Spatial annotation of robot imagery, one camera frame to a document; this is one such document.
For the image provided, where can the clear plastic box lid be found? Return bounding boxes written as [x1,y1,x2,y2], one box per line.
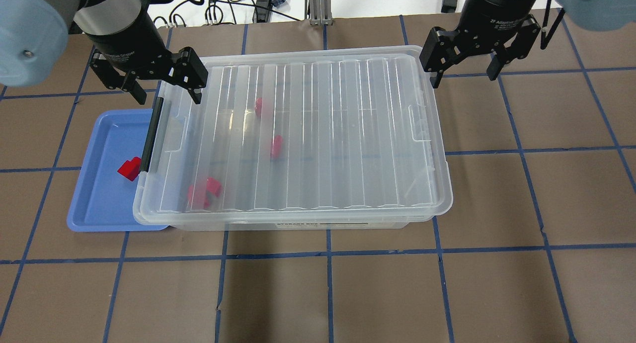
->
[133,45,454,227]

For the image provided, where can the aluminium frame post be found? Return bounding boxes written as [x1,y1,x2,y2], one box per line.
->
[305,0,333,26]

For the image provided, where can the blue plastic tray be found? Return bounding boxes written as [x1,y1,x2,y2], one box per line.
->
[67,109,166,232]

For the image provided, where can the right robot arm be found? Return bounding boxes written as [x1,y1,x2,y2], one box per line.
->
[419,0,636,88]

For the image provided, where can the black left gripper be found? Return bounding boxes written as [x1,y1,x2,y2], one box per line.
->
[88,11,208,105]

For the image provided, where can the red block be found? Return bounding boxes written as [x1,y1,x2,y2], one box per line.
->
[188,177,223,210]
[270,135,283,160]
[254,97,270,118]
[117,157,142,182]

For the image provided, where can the black box handle latch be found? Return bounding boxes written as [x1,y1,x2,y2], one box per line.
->
[140,96,164,172]

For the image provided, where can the red block in box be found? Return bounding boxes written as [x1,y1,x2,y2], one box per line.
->
[188,177,223,210]
[270,135,283,160]
[254,97,270,118]

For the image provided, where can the clear plastic storage box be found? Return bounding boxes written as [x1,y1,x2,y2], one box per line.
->
[137,50,448,232]

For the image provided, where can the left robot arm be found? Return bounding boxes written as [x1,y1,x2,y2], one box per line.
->
[0,0,208,104]

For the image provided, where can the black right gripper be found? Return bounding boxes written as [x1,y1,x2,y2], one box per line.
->
[419,0,540,89]

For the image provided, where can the black cables on desk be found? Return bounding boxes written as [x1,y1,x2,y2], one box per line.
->
[154,0,304,28]

